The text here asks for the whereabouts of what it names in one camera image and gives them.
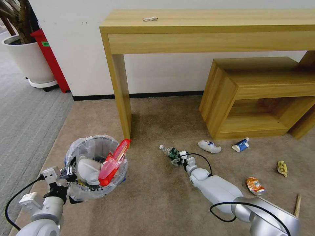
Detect wooden stick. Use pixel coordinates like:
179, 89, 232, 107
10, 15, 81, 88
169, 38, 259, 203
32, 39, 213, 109
294, 193, 302, 218

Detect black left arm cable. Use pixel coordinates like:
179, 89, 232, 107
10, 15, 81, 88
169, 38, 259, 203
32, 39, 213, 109
5, 177, 46, 231

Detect brown plant trunk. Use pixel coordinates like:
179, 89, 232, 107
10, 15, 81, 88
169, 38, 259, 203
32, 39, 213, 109
0, 0, 40, 45

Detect beige floor rug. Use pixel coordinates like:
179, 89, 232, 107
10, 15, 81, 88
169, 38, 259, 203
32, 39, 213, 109
10, 94, 315, 236

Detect crushed orange can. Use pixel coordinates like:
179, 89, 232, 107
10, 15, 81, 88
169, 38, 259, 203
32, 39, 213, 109
246, 177, 266, 196

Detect red cabinet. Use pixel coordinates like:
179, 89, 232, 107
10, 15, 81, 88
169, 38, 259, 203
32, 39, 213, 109
30, 29, 71, 94

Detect yellow peel scrap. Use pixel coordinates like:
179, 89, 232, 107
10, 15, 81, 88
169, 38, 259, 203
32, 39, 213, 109
277, 160, 289, 178

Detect white plant pot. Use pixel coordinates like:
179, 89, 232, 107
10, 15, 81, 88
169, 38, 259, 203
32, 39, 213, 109
1, 35, 56, 84

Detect white crumpled paper container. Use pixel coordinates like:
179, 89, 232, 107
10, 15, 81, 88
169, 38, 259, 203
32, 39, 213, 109
76, 157, 104, 186

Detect white crumpled plastic bag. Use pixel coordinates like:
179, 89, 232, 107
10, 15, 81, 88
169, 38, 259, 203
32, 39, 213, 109
198, 140, 222, 154

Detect blue and white tube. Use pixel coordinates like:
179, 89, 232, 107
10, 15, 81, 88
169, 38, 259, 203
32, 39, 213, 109
231, 137, 250, 152

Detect red snack package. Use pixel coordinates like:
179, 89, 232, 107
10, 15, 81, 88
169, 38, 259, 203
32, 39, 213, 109
98, 138, 132, 187

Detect white wheeled pot saucer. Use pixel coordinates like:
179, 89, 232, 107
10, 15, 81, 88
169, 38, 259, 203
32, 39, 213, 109
26, 77, 59, 93

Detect low wooden bench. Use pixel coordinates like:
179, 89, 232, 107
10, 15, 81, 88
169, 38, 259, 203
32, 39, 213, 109
199, 56, 315, 141

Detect tall wooden console table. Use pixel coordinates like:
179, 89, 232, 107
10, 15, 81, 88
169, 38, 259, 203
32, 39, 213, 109
99, 9, 315, 148

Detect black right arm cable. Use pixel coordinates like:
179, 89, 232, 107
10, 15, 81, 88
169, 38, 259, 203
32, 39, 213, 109
184, 152, 293, 236

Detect clear bottle with green label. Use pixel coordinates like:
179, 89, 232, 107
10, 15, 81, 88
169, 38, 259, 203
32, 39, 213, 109
159, 144, 181, 162

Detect trash bin with clear liner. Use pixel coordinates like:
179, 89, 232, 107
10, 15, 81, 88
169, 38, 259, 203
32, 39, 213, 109
64, 134, 129, 204

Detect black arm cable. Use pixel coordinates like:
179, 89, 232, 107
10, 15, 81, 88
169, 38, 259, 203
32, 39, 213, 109
5, 177, 46, 231
184, 152, 293, 236

